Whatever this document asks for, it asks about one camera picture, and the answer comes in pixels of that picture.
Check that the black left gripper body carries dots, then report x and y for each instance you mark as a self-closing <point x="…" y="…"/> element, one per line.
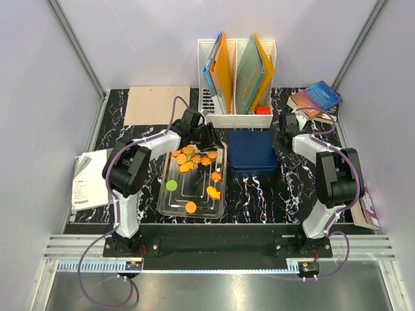
<point x="201" y="137"/>

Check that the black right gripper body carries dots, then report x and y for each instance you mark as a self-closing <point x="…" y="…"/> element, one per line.
<point x="279" y="142"/>

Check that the blue tin lid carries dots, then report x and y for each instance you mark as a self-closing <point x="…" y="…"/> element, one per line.
<point x="251" y="150"/>

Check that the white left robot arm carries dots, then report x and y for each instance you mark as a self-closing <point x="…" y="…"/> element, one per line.
<point x="127" y="164"/>

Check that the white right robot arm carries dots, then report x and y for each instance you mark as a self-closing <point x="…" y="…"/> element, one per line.
<point x="339" y="186"/>

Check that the blue cookie tin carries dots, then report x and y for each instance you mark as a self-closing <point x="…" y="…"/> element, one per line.
<point x="251" y="173"/>

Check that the orange star cookie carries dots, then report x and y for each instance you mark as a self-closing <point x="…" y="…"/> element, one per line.
<point x="187" y="167"/>

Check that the red small box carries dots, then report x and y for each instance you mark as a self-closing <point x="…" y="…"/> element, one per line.
<point x="263" y="110"/>

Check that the lower paperback book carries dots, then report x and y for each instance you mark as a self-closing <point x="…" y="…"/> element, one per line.
<point x="323" y="117"/>

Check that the tan clipboard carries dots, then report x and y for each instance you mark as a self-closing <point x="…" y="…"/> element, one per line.
<point x="152" y="105"/>

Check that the orange fish cookie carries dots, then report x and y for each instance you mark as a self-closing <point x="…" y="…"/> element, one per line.
<point x="213" y="193"/>

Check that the steel baking tray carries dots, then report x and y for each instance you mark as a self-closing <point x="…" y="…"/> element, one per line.
<point x="192" y="188"/>

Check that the blue paperback book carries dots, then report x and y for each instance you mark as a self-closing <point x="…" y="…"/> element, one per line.
<point x="315" y="99"/>

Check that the blue folder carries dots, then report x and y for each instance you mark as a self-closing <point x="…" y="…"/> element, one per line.
<point x="209" y="80"/>

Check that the green round cookie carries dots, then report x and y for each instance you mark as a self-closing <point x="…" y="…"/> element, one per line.
<point x="171" y="185"/>

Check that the orange folder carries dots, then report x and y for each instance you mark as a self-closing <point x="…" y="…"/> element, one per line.
<point x="220" y="72"/>

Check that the yellow folder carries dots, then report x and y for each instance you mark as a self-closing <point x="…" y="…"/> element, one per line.
<point x="267" y="73"/>

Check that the teal folder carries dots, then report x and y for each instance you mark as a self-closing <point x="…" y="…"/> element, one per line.
<point x="248" y="77"/>

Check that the purple box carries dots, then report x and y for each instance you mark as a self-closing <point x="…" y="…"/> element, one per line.
<point x="364" y="214"/>

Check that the white paper manual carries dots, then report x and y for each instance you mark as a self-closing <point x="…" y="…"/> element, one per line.
<point x="88" y="186"/>

